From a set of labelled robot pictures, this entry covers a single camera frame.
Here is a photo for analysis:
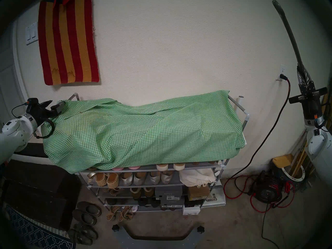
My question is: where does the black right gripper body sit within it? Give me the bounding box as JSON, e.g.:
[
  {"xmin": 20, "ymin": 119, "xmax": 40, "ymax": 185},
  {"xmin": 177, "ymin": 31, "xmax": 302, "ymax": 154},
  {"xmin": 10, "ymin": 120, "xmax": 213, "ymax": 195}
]
[{"xmin": 289, "ymin": 87, "xmax": 328, "ymax": 121}]

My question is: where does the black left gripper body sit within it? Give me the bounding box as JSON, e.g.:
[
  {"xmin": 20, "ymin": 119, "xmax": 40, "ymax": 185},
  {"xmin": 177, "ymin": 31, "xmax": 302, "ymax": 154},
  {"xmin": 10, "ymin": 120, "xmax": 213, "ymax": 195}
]
[{"xmin": 26, "ymin": 98, "xmax": 54, "ymax": 125}]

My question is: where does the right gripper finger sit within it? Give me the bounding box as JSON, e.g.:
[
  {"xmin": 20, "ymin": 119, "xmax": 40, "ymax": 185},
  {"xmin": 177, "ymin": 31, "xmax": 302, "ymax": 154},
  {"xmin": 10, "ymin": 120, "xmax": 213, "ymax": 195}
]
[
  {"xmin": 296, "ymin": 65, "xmax": 307, "ymax": 93},
  {"xmin": 301, "ymin": 65, "xmax": 316, "ymax": 92}
]

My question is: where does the long grey metal shoehorn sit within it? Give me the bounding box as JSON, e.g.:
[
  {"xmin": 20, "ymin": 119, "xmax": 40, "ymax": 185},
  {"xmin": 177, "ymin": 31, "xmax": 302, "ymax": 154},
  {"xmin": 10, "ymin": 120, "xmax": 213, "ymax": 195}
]
[{"xmin": 272, "ymin": 0, "xmax": 306, "ymax": 72}]

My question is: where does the green white gingham cloth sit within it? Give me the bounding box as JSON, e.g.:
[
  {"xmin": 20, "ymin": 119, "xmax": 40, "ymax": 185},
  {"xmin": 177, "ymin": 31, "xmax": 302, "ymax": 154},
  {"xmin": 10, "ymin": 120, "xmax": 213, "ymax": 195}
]
[{"xmin": 42, "ymin": 90, "xmax": 245, "ymax": 174}]

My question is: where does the grey robot base platform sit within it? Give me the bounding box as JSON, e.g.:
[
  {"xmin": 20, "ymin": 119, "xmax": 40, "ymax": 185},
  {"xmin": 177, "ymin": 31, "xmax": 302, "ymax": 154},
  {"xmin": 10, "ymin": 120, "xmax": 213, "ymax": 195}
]
[{"xmin": 113, "ymin": 226, "xmax": 205, "ymax": 249}]

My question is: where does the silver flat shoe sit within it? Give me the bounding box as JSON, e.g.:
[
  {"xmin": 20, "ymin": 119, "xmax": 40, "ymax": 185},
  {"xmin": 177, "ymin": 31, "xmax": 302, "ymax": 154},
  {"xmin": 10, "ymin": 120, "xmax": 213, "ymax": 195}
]
[
  {"xmin": 133, "ymin": 172, "xmax": 147, "ymax": 186},
  {"xmin": 120, "ymin": 172, "xmax": 134, "ymax": 186},
  {"xmin": 161, "ymin": 171, "xmax": 174, "ymax": 184},
  {"xmin": 149, "ymin": 171, "xmax": 162, "ymax": 185}
]

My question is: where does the grey metal shoe rack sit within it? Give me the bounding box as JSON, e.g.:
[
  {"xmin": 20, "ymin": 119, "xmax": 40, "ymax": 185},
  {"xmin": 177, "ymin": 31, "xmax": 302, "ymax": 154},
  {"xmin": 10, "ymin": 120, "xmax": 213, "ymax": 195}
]
[{"xmin": 68, "ymin": 93, "xmax": 251, "ymax": 212}]

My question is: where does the cream cloth bag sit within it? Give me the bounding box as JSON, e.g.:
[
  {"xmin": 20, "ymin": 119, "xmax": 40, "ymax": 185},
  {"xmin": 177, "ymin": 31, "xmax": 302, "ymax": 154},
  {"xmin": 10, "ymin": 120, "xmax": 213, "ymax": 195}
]
[{"xmin": 178, "ymin": 169, "xmax": 216, "ymax": 188}]

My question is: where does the grey Vionic shoe box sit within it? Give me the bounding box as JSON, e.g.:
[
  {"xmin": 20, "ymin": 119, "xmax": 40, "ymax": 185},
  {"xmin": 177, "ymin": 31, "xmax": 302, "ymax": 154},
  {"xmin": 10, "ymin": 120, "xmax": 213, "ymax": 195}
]
[
  {"xmin": 157, "ymin": 198, "xmax": 185, "ymax": 209},
  {"xmin": 155, "ymin": 186, "xmax": 183, "ymax": 199}
]

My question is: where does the yellow wooden stick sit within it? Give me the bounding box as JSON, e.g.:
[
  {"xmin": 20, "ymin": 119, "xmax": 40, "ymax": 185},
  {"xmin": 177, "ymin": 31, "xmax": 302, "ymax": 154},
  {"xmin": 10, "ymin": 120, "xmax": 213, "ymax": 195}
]
[{"xmin": 290, "ymin": 137, "xmax": 308, "ymax": 175}]

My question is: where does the yellow cardboard box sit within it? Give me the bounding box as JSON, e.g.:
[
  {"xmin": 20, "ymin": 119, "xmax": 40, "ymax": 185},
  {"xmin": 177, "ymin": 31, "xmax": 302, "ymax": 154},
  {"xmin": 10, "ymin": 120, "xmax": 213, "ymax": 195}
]
[{"xmin": 272, "ymin": 154, "xmax": 293, "ymax": 168}]

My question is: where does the dark bucket with white rim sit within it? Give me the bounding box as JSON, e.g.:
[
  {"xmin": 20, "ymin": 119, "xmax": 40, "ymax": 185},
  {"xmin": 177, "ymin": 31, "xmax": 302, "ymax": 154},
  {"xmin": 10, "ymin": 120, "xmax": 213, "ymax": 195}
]
[{"xmin": 281, "ymin": 164, "xmax": 306, "ymax": 190}]

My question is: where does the dark brown trunk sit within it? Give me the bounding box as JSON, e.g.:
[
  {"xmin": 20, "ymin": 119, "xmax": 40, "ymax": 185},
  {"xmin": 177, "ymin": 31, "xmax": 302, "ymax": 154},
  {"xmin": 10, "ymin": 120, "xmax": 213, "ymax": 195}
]
[{"xmin": 5, "ymin": 160, "xmax": 81, "ymax": 231}]

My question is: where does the tan espadrille sandal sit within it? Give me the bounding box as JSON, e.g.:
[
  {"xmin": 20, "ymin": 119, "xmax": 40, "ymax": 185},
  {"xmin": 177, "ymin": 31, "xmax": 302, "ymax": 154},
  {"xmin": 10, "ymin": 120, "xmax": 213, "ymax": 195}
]
[
  {"xmin": 87, "ymin": 173, "xmax": 107, "ymax": 187},
  {"xmin": 107, "ymin": 173, "xmax": 120, "ymax": 189}
]

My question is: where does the blue patterned rug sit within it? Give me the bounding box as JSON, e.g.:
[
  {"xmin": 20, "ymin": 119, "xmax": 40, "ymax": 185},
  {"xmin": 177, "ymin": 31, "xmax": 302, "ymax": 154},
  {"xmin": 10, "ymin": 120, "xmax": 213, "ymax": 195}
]
[{"xmin": 5, "ymin": 204, "xmax": 75, "ymax": 249}]

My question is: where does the flat white labelled box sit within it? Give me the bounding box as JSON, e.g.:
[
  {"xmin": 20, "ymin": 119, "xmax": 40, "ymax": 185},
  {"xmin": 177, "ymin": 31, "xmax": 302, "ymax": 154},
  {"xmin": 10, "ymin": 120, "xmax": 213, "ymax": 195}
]
[{"xmin": 202, "ymin": 185, "xmax": 226, "ymax": 209}]

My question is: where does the brown cardboard box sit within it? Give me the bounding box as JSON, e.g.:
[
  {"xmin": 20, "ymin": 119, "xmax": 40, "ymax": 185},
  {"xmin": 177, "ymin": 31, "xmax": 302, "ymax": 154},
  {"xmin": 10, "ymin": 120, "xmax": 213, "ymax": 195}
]
[{"xmin": 187, "ymin": 184, "xmax": 210, "ymax": 201}]

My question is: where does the small white box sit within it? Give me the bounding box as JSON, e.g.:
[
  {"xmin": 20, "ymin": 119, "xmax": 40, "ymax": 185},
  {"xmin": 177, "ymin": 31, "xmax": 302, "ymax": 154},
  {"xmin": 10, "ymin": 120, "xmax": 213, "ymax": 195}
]
[{"xmin": 183, "ymin": 206, "xmax": 201, "ymax": 216}]

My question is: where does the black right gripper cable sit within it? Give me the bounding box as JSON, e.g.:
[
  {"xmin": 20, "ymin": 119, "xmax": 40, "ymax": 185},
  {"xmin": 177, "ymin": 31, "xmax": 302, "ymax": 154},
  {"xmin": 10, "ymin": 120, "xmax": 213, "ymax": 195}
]
[{"xmin": 313, "ymin": 102, "xmax": 331, "ymax": 132}]

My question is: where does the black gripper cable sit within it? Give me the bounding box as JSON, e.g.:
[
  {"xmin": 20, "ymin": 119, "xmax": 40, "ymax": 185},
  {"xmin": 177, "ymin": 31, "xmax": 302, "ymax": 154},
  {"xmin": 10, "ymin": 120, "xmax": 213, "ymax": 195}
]
[
  {"xmin": 313, "ymin": 102, "xmax": 331, "ymax": 132},
  {"xmin": 12, "ymin": 103, "xmax": 56, "ymax": 139}
]

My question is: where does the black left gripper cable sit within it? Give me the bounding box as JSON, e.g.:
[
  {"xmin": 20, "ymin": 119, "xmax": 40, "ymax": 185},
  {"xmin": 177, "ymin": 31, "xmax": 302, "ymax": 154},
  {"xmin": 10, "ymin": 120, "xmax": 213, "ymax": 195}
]
[{"xmin": 12, "ymin": 103, "xmax": 56, "ymax": 139}]

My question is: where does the white wall outlet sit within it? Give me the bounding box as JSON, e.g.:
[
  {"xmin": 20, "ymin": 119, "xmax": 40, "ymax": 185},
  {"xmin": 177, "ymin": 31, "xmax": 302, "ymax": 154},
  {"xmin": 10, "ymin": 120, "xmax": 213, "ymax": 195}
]
[{"xmin": 275, "ymin": 64, "xmax": 287, "ymax": 81}]

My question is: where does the red yellow striped wall rug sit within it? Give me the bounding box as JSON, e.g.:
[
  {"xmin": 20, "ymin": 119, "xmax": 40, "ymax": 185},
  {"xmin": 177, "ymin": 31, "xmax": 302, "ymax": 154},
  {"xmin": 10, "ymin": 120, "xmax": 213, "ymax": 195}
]
[{"xmin": 38, "ymin": 0, "xmax": 100, "ymax": 86}]

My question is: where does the dark power cord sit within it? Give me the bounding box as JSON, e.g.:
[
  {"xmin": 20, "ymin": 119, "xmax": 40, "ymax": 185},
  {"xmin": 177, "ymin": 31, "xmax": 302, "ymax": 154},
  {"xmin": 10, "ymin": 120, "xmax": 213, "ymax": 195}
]
[{"xmin": 224, "ymin": 74, "xmax": 291, "ymax": 194}]

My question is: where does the white light switch plate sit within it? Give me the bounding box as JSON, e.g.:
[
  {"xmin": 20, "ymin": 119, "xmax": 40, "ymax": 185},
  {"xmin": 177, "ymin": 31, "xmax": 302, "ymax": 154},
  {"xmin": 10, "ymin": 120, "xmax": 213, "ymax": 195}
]
[{"xmin": 26, "ymin": 22, "xmax": 39, "ymax": 45}]

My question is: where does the black cable reel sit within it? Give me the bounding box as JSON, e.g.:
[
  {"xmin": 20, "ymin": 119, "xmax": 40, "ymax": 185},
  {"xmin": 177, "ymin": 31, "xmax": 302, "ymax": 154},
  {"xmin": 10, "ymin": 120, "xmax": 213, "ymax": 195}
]
[{"xmin": 251, "ymin": 171, "xmax": 283, "ymax": 203}]

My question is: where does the tan strappy sandal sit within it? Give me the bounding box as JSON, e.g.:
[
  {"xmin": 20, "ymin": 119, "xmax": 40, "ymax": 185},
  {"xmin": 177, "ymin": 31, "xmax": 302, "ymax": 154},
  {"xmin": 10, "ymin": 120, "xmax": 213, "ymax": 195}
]
[
  {"xmin": 106, "ymin": 206, "xmax": 118, "ymax": 222},
  {"xmin": 119, "ymin": 206, "xmax": 134, "ymax": 222}
]

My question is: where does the red cable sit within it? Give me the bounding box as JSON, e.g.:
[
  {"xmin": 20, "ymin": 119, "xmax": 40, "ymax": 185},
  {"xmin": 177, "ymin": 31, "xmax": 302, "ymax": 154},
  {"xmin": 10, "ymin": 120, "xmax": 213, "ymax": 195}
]
[{"xmin": 224, "ymin": 175, "xmax": 295, "ymax": 213}]

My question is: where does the thin black floor cable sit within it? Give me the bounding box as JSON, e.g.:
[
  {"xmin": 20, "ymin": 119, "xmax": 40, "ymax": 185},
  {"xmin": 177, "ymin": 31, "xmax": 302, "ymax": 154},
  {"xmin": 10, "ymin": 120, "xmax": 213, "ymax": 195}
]
[{"xmin": 261, "ymin": 207, "xmax": 280, "ymax": 249}]

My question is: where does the black curved base handle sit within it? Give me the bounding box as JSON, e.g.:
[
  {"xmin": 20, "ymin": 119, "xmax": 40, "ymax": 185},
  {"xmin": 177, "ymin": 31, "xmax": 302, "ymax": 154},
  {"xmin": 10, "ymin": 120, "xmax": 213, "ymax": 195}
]
[{"xmin": 122, "ymin": 225, "xmax": 197, "ymax": 241}]

